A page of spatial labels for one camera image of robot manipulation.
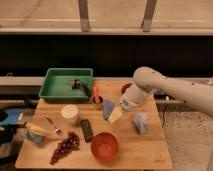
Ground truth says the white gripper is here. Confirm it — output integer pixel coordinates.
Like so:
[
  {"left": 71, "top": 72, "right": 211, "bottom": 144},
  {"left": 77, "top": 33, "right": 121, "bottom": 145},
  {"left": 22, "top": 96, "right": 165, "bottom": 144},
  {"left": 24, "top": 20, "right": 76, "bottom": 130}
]
[{"left": 108, "top": 83, "right": 154, "bottom": 123}]

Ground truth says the blue sponge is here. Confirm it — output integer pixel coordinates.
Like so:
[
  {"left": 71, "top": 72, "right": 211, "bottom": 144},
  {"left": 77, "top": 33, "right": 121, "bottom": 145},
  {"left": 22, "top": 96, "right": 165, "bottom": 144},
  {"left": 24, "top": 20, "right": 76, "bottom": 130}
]
[{"left": 103, "top": 100, "right": 115, "bottom": 120}]

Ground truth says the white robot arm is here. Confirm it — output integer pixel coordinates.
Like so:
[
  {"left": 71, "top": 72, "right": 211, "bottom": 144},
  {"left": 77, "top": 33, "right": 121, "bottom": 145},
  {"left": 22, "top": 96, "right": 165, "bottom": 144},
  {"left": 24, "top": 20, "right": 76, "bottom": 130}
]
[{"left": 108, "top": 67, "right": 213, "bottom": 123}]

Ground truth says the red bowl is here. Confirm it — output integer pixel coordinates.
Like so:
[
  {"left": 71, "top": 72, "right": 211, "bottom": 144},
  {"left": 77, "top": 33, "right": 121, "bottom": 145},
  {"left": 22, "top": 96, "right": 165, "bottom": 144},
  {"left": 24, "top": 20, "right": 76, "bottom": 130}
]
[{"left": 90, "top": 132, "right": 119, "bottom": 162}]

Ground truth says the small blue bowl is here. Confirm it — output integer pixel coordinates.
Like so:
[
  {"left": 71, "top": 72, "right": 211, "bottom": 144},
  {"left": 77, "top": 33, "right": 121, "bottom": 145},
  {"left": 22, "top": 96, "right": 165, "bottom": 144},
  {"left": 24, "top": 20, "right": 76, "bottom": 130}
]
[{"left": 26, "top": 131, "right": 44, "bottom": 144}]

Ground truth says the small dark cup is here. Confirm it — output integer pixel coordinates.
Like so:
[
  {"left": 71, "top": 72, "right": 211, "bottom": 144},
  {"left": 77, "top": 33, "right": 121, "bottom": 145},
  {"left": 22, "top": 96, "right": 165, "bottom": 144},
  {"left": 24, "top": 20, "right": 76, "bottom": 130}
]
[{"left": 93, "top": 96, "right": 103, "bottom": 110}]

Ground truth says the light blue cloth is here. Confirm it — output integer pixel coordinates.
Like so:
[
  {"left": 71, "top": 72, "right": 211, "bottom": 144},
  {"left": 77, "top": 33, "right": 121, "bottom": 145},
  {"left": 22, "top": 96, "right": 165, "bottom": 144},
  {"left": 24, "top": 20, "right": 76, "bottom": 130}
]
[{"left": 133, "top": 112, "right": 148, "bottom": 134}]

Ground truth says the orange carrot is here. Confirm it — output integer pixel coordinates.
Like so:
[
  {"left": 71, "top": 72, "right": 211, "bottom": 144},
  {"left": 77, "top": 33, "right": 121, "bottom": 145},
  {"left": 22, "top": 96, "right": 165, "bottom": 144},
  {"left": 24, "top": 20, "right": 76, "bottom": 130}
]
[{"left": 93, "top": 86, "right": 100, "bottom": 104}]

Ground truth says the black remote control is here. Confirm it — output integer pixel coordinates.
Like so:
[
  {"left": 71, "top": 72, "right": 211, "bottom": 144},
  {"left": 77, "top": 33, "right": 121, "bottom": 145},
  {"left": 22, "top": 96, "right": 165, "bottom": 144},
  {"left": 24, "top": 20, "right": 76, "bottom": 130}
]
[{"left": 80, "top": 119, "right": 93, "bottom": 142}]

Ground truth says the white round container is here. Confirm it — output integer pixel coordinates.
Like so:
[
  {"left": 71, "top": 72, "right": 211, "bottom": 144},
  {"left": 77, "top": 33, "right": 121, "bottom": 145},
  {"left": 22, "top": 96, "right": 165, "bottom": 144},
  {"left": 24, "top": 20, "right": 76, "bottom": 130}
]
[{"left": 61, "top": 105, "right": 79, "bottom": 125}]

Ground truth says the black brush in tray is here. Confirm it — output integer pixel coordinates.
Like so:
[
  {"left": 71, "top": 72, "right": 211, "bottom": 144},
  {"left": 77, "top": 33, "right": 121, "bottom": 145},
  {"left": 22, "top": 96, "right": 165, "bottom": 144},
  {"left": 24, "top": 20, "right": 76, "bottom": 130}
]
[{"left": 70, "top": 79, "right": 91, "bottom": 96}]

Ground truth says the bunch of red grapes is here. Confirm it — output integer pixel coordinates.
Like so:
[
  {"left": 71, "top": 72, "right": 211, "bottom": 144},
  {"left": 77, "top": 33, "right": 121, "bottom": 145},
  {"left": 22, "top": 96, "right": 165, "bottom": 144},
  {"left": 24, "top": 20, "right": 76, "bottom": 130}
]
[{"left": 50, "top": 132, "right": 80, "bottom": 165}]

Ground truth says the green plastic tray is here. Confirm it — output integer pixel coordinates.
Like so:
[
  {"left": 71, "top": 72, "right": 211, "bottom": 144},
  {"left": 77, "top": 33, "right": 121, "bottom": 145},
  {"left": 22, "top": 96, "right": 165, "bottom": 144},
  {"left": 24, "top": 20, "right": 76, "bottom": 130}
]
[{"left": 39, "top": 68, "right": 93, "bottom": 103}]

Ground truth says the blue black machine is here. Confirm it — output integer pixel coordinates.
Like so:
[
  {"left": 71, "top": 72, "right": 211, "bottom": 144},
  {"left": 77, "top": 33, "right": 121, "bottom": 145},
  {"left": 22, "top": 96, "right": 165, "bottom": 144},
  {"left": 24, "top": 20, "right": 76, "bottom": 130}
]
[{"left": 0, "top": 107, "right": 25, "bottom": 159}]

